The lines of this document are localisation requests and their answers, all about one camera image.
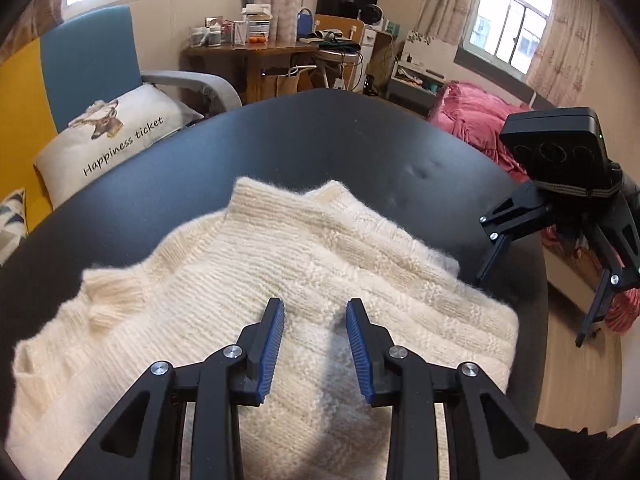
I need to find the cluster of desk containers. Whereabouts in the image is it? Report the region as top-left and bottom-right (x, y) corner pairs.
(189, 5), (275, 50)

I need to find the white knit sweater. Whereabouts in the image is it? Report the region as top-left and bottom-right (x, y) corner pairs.
(7, 176), (520, 480)

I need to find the grey yellow blue sofa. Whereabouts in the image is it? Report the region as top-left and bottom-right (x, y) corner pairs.
(0, 5), (243, 261)

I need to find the brown paper bag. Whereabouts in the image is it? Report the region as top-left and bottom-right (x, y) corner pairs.
(262, 65), (303, 97)

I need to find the beige patterned curtain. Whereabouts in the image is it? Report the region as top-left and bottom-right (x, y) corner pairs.
(432, 0), (488, 46)
(525, 0), (601, 108)

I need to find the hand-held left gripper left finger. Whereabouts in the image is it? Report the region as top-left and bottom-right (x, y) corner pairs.
(60, 297), (286, 480)

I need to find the geometric print pillow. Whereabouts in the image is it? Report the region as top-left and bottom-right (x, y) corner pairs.
(0, 187), (28, 266)

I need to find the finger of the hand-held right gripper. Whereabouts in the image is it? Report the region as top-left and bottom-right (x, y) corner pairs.
(475, 181), (552, 287)
(575, 200), (640, 348)

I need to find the wooden desk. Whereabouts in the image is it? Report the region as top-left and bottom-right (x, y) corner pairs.
(180, 40), (321, 103)

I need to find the pink blanket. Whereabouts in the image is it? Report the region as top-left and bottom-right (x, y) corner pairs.
(427, 81), (640, 336)

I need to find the white stool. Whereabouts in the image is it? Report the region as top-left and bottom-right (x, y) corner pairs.
(312, 47), (363, 91)

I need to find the floral beige curtain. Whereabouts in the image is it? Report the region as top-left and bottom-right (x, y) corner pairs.
(27, 0), (68, 38)

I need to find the blue container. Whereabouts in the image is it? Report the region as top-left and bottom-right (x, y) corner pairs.
(296, 7), (315, 40)

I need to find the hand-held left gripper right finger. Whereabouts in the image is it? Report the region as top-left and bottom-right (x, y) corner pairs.
(346, 297), (571, 480)

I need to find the deer print pillow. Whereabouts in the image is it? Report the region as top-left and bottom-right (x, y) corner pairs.
(32, 84), (205, 208)

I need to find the white cabinet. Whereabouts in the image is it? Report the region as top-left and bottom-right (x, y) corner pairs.
(400, 30), (458, 91)

